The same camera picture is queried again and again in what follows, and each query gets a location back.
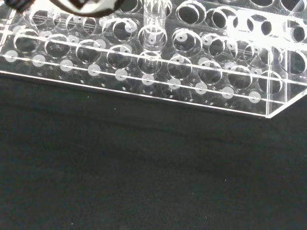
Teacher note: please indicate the black bench cloth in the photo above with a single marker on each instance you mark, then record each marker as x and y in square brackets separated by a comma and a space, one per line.
[144, 167]

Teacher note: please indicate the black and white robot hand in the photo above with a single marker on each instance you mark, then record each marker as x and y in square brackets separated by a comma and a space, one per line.
[72, 6]

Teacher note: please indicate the clear acrylic test tube rack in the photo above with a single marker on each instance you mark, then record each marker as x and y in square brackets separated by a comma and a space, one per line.
[153, 55]

